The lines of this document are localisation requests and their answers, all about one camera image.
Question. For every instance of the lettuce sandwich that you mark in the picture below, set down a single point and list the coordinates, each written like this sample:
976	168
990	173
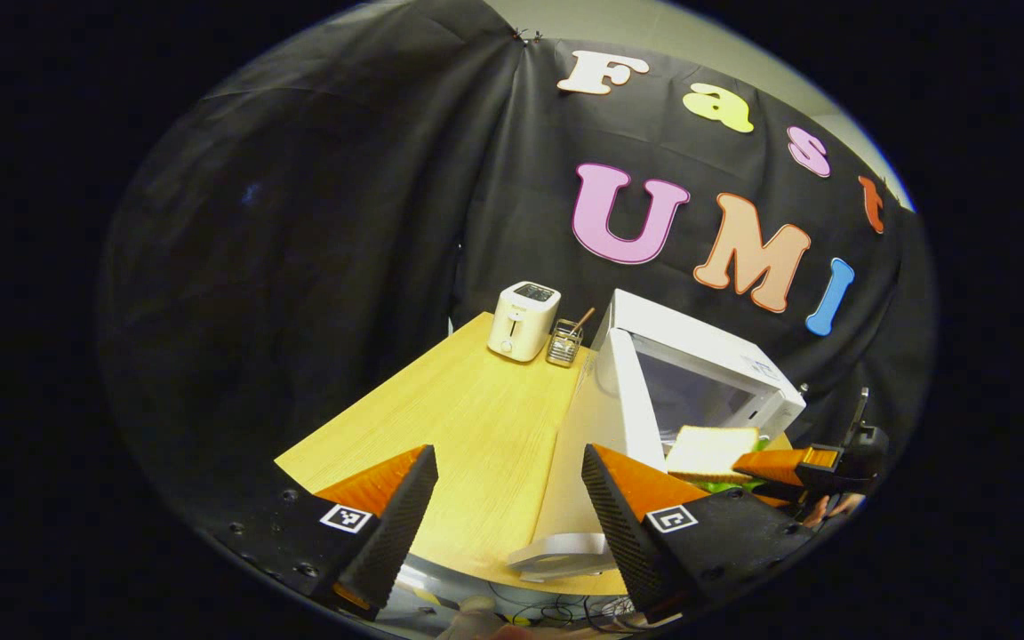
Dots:
712	449

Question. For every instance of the black backdrop cloth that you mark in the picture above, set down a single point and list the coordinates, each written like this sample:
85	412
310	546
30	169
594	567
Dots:
299	222

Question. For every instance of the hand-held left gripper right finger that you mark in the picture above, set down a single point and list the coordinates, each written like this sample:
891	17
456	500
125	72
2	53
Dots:
623	524

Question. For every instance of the white toaster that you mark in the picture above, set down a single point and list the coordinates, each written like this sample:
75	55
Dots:
521	320

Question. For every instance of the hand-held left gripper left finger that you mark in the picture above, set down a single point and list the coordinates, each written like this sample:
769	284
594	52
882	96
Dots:
396	533

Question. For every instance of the white microwave oven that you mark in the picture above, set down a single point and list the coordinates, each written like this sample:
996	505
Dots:
681	333

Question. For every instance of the wooden chopsticks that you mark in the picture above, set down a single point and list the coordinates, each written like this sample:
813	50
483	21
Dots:
583	320

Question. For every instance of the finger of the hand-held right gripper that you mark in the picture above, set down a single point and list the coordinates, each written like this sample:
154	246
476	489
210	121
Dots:
783	464

